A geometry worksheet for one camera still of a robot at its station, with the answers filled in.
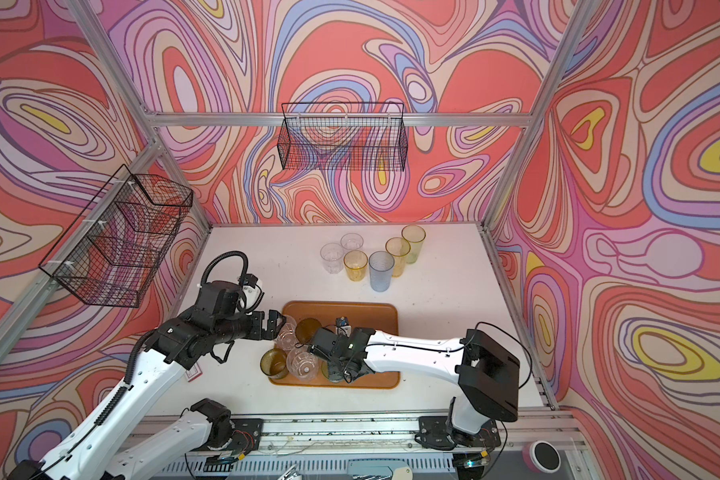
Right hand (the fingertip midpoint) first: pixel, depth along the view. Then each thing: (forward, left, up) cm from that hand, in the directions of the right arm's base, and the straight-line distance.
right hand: (346, 374), depth 79 cm
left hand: (+11, +18, +14) cm, 25 cm away
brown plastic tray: (+19, -10, -5) cm, 22 cm away
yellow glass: (+40, -3, -2) cm, 40 cm away
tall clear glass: (+42, +6, 0) cm, 42 cm away
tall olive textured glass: (+12, +11, +3) cm, 17 cm away
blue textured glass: (+34, -11, +3) cm, 36 cm away
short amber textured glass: (+4, +21, -3) cm, 22 cm away
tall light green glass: (+42, -23, +9) cm, 49 cm away
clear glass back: (+4, +13, -4) cm, 14 cm away
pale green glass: (-3, +2, +10) cm, 11 cm away
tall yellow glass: (+40, -18, +5) cm, 45 cm away
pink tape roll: (-19, -44, 0) cm, 48 cm away
